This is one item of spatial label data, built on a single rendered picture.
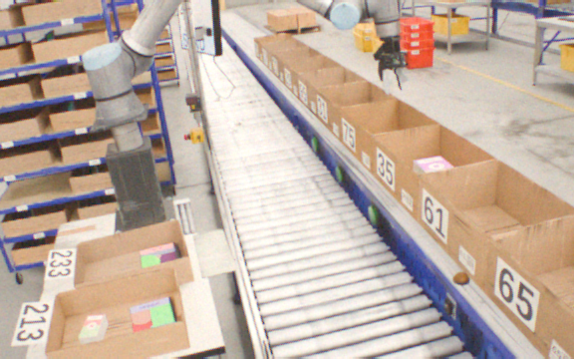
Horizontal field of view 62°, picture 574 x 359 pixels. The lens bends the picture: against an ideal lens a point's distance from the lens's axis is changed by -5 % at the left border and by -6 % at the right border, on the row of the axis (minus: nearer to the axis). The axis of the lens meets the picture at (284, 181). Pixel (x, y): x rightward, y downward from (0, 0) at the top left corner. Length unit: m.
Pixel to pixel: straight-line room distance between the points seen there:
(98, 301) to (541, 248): 1.31
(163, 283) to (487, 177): 1.11
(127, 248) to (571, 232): 1.48
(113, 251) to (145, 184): 0.30
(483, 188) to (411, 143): 0.40
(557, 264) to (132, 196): 1.53
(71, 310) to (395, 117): 1.59
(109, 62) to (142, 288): 0.83
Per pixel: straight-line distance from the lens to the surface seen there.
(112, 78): 1.97
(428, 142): 2.06
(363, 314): 1.52
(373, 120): 2.37
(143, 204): 2.11
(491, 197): 1.79
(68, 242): 2.21
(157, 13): 2.03
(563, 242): 1.48
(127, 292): 1.70
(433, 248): 1.54
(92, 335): 1.57
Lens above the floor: 1.73
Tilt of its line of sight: 25 degrees down
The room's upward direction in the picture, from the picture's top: 6 degrees counter-clockwise
